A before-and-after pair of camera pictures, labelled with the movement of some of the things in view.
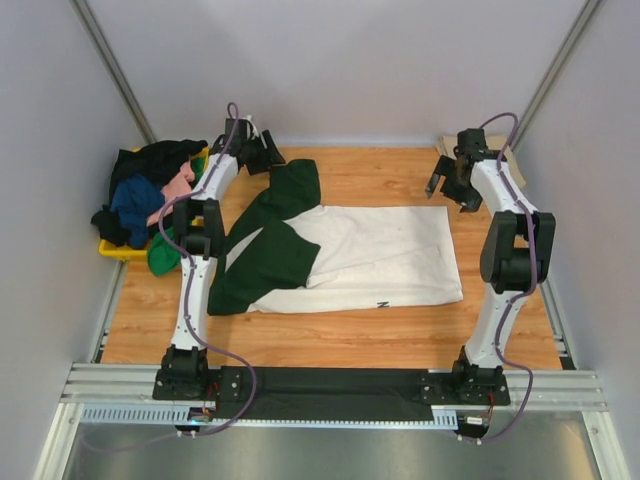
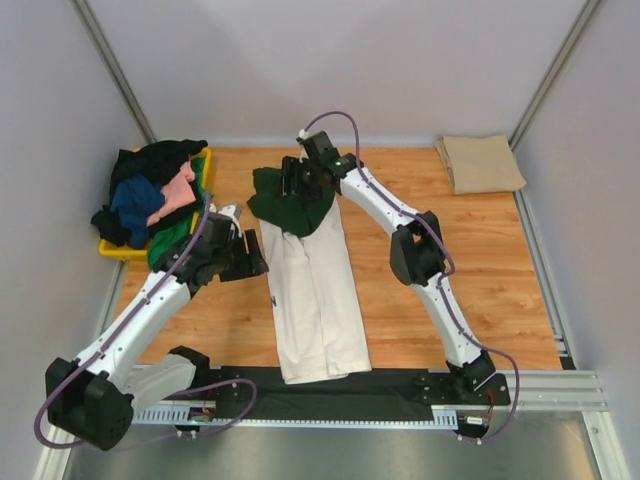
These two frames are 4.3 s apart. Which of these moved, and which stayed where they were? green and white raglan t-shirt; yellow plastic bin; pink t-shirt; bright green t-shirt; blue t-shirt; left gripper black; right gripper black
Moved: green and white raglan t-shirt; right gripper black; left gripper black
Stayed: yellow plastic bin; pink t-shirt; bright green t-shirt; blue t-shirt
